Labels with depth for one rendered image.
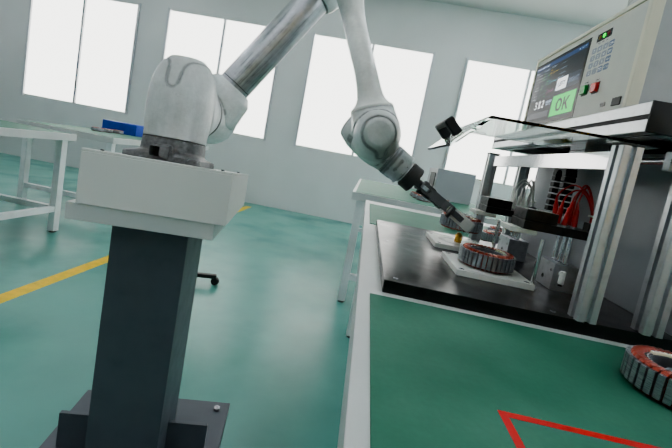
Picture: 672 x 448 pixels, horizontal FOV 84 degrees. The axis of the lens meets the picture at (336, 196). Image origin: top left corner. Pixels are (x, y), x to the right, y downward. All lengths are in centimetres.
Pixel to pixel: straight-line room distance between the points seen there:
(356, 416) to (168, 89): 85
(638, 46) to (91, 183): 108
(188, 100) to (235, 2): 533
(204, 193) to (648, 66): 87
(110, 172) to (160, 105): 20
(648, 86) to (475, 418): 64
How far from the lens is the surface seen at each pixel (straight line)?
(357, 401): 37
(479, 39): 597
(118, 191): 94
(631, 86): 83
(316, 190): 559
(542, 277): 91
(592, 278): 71
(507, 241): 110
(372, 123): 80
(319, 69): 572
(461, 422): 39
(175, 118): 100
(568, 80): 104
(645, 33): 85
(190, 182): 89
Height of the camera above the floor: 95
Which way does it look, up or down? 6 degrees down
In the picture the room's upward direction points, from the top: 11 degrees clockwise
